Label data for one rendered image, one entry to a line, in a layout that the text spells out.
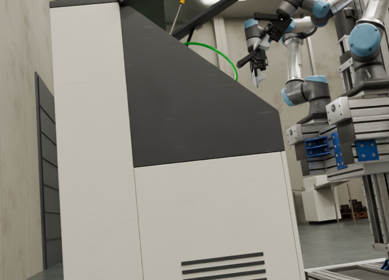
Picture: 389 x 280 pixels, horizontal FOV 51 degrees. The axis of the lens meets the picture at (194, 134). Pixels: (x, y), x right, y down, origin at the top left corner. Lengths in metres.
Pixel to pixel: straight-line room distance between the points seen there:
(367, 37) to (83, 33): 1.13
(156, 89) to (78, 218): 0.56
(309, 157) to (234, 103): 0.73
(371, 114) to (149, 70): 0.92
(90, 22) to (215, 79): 0.55
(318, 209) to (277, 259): 8.83
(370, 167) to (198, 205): 0.80
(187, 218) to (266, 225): 0.29
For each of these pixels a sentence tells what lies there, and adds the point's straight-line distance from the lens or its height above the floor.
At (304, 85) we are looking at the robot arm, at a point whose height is 1.22.
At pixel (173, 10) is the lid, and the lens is 2.15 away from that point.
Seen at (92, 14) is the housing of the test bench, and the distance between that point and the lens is 1.77.
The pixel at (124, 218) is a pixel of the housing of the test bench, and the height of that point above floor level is 0.61.
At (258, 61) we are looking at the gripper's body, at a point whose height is 1.32.
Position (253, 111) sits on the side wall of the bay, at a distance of 1.62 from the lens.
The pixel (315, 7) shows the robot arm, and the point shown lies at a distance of 1.92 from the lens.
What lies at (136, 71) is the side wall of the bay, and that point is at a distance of 1.65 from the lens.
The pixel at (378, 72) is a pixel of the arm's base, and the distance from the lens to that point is 1.91.
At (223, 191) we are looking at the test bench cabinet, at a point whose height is 0.66.
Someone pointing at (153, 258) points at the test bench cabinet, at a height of 0.46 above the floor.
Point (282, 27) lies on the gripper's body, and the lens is 1.94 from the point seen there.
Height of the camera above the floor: 0.60
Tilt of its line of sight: 11 degrees up
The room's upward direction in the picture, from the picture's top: 7 degrees counter-clockwise
